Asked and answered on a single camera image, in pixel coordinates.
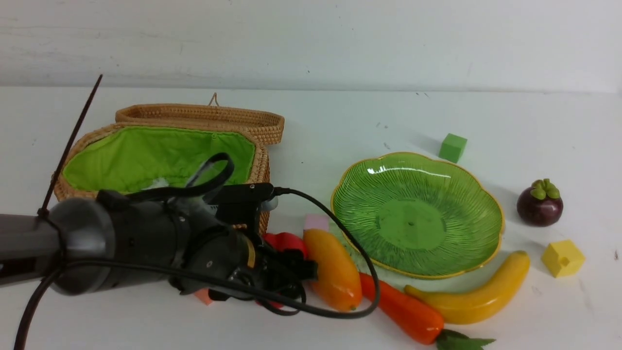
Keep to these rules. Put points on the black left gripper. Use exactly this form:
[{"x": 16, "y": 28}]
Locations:
[{"x": 229, "y": 255}]

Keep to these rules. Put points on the red bell pepper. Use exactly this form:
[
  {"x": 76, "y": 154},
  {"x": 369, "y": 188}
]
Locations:
[{"x": 276, "y": 242}]

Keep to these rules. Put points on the orange yellow mango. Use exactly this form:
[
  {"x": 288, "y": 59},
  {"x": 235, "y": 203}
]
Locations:
[{"x": 338, "y": 281}]

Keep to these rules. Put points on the orange carrot with green leaves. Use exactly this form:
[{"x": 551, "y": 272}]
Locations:
[{"x": 422, "y": 323}]

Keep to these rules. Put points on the yellow banana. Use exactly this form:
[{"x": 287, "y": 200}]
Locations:
[{"x": 483, "y": 302}]

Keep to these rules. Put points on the purple mangosteen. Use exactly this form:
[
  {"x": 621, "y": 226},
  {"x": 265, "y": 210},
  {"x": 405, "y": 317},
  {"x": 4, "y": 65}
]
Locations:
[{"x": 540, "y": 205}]

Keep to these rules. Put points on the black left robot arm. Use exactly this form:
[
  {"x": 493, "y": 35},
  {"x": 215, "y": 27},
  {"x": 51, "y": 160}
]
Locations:
[{"x": 179, "y": 233}]

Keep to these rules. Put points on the pink foam cube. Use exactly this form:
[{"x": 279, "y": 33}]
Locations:
[{"x": 316, "y": 222}]

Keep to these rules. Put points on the orange foam cube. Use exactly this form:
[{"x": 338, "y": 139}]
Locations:
[{"x": 203, "y": 296}]

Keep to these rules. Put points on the green leaf-shaped glass plate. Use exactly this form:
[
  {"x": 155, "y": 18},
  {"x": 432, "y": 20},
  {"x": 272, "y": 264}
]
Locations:
[{"x": 419, "y": 217}]

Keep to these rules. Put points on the woven wicker basket lid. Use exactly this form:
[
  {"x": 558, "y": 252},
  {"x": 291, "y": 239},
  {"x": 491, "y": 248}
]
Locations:
[{"x": 266, "y": 127}]

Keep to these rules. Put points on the woven wicker basket green lining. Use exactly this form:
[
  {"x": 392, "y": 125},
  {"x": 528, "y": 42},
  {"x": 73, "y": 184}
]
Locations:
[{"x": 129, "y": 157}]

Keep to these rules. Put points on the green foam cube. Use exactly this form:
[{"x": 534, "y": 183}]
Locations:
[{"x": 452, "y": 148}]

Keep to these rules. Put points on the yellow foam cube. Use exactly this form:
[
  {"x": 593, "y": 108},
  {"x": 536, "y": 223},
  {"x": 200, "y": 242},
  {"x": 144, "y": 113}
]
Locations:
[{"x": 563, "y": 258}]

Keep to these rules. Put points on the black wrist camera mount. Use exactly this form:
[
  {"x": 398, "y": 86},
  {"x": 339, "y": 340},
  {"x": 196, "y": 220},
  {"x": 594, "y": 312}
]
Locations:
[{"x": 246, "y": 207}]

